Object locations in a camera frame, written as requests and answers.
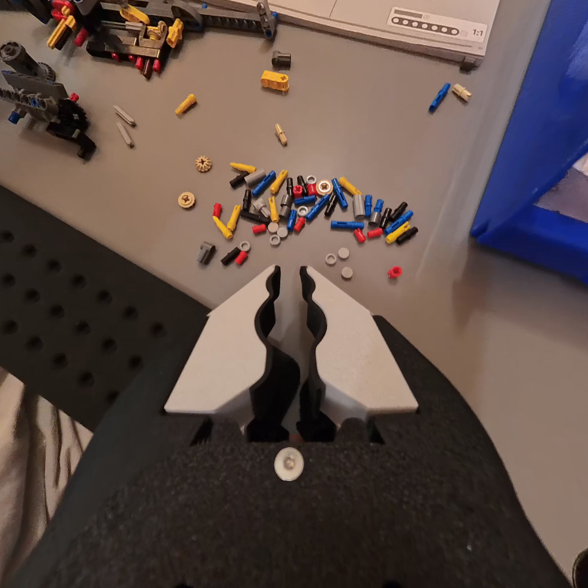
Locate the pile of lego pins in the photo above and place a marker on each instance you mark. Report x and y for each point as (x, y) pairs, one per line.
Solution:
(298, 206)

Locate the dark grey lego connector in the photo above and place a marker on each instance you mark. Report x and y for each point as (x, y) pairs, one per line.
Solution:
(281, 59)

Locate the tan lego gear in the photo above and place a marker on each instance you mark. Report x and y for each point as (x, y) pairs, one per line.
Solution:
(203, 164)

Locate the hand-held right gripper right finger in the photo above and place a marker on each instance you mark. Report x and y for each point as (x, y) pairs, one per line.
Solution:
(367, 363)

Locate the tan lego disc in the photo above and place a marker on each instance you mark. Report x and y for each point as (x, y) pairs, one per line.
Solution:
(187, 200)
(324, 186)

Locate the tan lego pin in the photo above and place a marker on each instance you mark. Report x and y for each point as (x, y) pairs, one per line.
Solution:
(281, 134)
(461, 92)

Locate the blue plastic bin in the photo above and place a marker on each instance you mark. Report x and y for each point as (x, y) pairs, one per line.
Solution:
(542, 138)

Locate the white shirt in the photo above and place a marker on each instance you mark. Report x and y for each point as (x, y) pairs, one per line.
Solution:
(27, 459)

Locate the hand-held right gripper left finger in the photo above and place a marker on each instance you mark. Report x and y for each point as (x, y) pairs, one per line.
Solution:
(216, 363)

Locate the blue lego pin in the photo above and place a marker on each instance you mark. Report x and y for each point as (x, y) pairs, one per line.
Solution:
(439, 97)

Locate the instruction booklet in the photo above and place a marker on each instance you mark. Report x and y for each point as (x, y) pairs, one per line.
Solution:
(367, 18)

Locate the yellow lego pin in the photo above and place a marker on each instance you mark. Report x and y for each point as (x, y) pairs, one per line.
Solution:
(185, 104)

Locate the grey lego pin connector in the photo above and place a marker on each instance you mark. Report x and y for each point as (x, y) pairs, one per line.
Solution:
(206, 252)

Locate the dark grey lego bush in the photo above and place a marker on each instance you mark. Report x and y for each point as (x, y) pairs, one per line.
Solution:
(468, 64)

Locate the lego chassis assembly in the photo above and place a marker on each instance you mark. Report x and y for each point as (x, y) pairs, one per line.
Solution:
(128, 41)

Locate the small lego beam assembly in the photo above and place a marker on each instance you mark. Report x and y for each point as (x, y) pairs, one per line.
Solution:
(32, 96)

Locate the yellow three-hole lego beam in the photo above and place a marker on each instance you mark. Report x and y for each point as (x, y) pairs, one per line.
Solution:
(274, 81)

